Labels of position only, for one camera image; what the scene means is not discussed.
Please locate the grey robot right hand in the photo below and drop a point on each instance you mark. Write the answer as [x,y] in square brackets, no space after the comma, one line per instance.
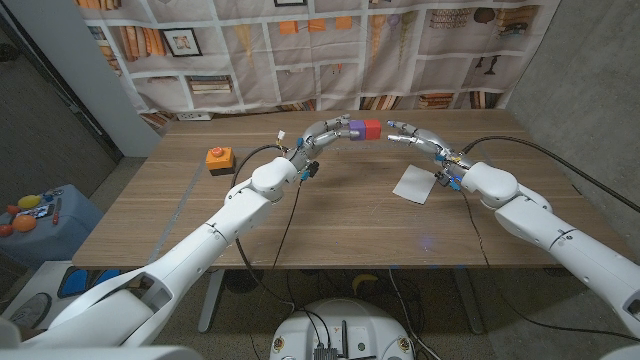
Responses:
[430,142]

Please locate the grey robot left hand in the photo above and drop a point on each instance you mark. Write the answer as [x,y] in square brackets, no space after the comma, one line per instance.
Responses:
[315,137]

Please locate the purple magnetic block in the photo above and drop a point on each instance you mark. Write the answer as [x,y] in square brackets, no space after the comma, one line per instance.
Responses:
[357,130]

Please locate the red magnetic block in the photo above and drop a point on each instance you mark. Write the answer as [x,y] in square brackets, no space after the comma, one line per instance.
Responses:
[373,129]

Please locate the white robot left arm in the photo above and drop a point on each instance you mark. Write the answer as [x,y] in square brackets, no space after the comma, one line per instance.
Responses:
[200,245]

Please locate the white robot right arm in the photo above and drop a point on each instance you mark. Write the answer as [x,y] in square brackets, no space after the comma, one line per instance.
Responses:
[575,245]

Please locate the yellow toy fruit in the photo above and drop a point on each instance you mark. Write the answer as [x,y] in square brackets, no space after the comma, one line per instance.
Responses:
[29,201]

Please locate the orange toy fruit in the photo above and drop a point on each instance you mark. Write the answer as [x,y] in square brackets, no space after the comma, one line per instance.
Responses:
[24,223]

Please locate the small red toy fruit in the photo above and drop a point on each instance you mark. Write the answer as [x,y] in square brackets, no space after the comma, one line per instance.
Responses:
[12,209]

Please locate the dark red toy fruit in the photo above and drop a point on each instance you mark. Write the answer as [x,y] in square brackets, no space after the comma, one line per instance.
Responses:
[5,230]

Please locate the white paper sheet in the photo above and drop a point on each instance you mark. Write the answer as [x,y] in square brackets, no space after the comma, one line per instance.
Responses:
[412,185]

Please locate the printed bookshelf backdrop cloth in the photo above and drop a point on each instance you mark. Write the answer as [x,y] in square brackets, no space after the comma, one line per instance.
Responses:
[325,60]

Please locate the orange emergency stop box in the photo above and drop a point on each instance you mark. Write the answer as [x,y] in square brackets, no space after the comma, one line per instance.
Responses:
[220,160]

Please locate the yellow banana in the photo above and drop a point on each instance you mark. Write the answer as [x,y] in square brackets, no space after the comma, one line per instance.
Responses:
[364,280]

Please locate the black round floor object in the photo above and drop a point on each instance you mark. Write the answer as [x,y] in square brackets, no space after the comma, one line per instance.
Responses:
[245,281]

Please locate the grey table leg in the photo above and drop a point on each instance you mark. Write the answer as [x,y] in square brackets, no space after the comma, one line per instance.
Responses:
[210,305]
[470,305]

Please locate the white robot torso base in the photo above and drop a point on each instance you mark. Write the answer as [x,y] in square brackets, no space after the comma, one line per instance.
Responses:
[360,320]

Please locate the blue foot pad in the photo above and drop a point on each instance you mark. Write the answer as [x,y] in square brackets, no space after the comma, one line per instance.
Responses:
[106,277]
[75,283]

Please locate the white floor board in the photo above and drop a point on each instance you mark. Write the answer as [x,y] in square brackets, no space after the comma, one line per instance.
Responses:
[40,277]

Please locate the grey sneaker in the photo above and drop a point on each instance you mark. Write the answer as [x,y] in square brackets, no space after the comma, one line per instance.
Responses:
[32,310]

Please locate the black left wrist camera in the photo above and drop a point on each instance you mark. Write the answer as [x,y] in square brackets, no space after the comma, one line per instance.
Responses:
[311,170]

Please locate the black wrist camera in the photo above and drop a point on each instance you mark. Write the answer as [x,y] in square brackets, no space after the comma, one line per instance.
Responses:
[444,179]
[311,170]

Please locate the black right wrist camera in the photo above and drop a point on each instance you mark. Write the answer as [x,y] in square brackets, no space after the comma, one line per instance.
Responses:
[444,179]

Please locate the white wall outlet strip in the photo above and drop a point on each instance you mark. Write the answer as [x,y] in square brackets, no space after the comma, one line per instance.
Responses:
[195,116]

